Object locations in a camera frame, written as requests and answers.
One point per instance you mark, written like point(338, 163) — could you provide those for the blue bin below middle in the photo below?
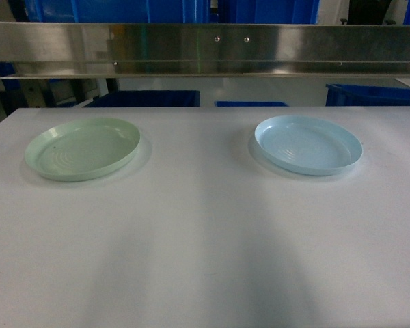
point(222, 103)

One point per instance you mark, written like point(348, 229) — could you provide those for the blue bin below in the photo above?
point(148, 98)
point(363, 95)
point(222, 103)

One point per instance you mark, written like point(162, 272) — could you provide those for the light blue plastic plate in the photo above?
point(307, 145)

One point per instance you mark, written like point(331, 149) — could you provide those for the blue bin below left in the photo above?
point(148, 98)

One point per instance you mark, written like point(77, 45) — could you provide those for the pale green plastic plate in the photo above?
point(83, 150)

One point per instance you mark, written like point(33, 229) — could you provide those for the blue bin below right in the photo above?
point(363, 95)

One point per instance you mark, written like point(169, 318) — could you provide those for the blue crate upper right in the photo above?
point(269, 12)

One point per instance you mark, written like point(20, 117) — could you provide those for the blue crate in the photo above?
point(269, 12)
point(118, 11)

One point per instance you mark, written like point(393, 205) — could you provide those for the blue crate upper left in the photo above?
point(118, 11)

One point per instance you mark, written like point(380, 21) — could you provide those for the stainless steel shelf rail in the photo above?
point(114, 50)

